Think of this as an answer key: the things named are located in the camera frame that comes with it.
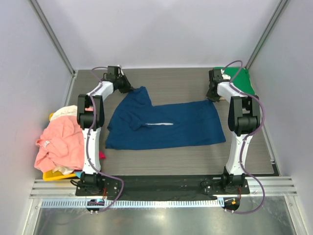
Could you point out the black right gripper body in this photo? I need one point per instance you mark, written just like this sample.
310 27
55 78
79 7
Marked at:
211 96

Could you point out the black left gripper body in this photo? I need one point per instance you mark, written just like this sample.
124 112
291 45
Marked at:
119 79

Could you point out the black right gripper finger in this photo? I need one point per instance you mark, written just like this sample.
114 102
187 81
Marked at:
216 98
210 95

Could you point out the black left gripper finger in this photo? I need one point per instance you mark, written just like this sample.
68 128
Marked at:
125 90
126 82

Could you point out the blue Mickey print t-shirt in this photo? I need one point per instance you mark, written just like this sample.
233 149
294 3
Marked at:
136 124

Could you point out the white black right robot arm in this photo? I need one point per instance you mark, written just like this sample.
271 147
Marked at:
244 118

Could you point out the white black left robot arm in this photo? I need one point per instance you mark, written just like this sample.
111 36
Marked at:
91 118

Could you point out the folded green t-shirt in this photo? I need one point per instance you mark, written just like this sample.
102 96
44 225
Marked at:
242 80

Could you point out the cream white t-shirt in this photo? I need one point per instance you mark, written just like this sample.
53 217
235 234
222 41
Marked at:
64 111

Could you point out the magenta t-shirt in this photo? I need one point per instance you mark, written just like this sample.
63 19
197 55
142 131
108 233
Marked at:
102 156

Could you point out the pink t-shirt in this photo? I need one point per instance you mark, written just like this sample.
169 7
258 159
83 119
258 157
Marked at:
58 147

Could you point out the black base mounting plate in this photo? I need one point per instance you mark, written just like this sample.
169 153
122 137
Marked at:
156 188

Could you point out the yellow plastic bin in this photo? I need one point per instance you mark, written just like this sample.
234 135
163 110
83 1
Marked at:
55 176

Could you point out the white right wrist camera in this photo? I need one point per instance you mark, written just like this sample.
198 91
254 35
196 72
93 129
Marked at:
224 75

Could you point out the right aluminium frame post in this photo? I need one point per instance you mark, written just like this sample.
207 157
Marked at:
280 8

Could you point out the aluminium frame post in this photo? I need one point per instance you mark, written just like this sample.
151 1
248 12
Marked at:
280 8
47 27

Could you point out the left aluminium frame post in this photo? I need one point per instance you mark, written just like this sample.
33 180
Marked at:
47 27

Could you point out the aluminium extrusion rail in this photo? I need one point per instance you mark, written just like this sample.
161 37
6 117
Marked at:
268 186

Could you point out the white slotted cable duct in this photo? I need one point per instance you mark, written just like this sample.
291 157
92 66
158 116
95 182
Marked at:
98 204

